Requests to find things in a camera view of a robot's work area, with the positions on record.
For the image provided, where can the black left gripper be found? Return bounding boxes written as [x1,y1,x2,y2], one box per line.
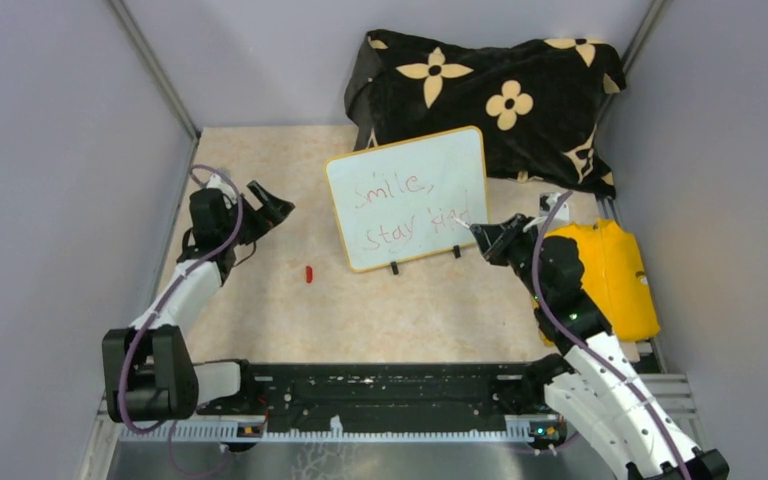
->
[222,180,293,246]

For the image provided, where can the black floral pillow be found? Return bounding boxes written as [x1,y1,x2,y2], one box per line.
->
[344,29,626,198]

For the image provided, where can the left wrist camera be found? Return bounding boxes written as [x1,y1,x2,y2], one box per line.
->
[206,171,239,203]

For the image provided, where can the yellow cloth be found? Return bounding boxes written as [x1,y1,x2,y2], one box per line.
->
[543,219,660,343]

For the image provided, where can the yellow framed whiteboard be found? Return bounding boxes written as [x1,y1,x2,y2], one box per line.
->
[324,126,490,272]

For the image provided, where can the white red capped marker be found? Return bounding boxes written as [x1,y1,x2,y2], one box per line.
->
[453,218,471,230]

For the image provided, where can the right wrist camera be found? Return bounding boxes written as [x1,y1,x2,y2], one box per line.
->
[539,192,570,223]

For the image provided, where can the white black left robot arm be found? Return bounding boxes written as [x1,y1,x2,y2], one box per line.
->
[101,174,295,433]

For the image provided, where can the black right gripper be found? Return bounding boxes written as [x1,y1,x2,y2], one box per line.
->
[471,213,549,305]

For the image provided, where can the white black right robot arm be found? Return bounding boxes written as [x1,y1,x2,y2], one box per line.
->
[468,214,730,479]

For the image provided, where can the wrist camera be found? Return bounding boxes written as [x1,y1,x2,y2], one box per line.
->
[206,171,239,203]
[539,192,570,223]

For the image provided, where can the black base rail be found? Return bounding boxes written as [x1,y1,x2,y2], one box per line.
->
[197,354,576,452]

